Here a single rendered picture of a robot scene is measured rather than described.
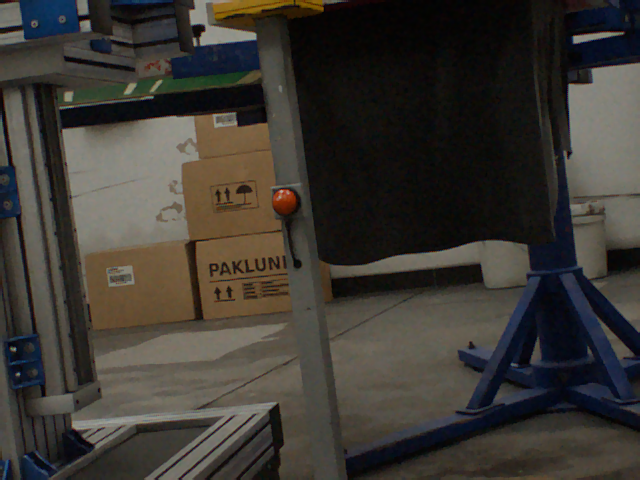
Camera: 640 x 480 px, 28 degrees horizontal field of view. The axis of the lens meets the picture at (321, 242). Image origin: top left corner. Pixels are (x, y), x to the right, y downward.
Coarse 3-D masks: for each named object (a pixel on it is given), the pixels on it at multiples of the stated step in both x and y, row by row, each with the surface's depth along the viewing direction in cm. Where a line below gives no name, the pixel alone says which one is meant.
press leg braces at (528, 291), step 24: (528, 288) 340; (576, 288) 335; (528, 312) 336; (576, 312) 330; (600, 312) 358; (504, 336) 333; (528, 336) 370; (600, 336) 324; (624, 336) 364; (504, 360) 329; (528, 360) 379; (600, 360) 320; (480, 384) 326; (624, 384) 313; (480, 408) 322
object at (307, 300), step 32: (256, 0) 188; (288, 0) 186; (320, 0) 197; (256, 32) 193; (288, 32) 195; (288, 64) 194; (288, 96) 192; (288, 128) 193; (288, 160) 193; (288, 256) 195; (320, 288) 196; (320, 320) 195; (320, 352) 194; (320, 384) 195; (320, 416) 195; (320, 448) 196
